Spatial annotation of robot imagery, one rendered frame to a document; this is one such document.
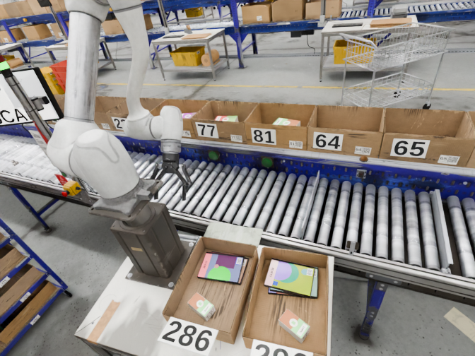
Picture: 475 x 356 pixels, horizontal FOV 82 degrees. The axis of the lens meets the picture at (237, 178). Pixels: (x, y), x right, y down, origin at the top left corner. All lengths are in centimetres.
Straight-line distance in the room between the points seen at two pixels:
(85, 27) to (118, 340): 118
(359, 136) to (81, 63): 133
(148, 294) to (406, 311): 157
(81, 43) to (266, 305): 120
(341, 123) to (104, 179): 146
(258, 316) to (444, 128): 146
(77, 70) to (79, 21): 17
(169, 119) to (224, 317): 85
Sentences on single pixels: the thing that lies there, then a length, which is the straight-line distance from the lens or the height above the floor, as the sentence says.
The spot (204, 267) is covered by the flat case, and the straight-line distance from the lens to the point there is 133.
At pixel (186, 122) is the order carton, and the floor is 102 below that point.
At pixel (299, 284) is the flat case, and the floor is 80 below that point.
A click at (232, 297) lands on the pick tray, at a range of 126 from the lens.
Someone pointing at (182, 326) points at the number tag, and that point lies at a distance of 115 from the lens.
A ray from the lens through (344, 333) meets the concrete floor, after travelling 203.
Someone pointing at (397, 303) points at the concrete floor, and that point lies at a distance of 220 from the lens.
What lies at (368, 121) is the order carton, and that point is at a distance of 193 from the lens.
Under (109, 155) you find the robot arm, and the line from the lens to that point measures 100.
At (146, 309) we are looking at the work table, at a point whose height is 75.
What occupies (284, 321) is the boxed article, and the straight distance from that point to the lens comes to 115.
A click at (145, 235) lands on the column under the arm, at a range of 116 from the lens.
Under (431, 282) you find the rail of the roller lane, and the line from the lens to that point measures 146.
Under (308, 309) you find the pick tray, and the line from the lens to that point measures 122.
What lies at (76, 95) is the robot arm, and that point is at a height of 155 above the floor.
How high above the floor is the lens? 186
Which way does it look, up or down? 38 degrees down
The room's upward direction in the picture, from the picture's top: 10 degrees counter-clockwise
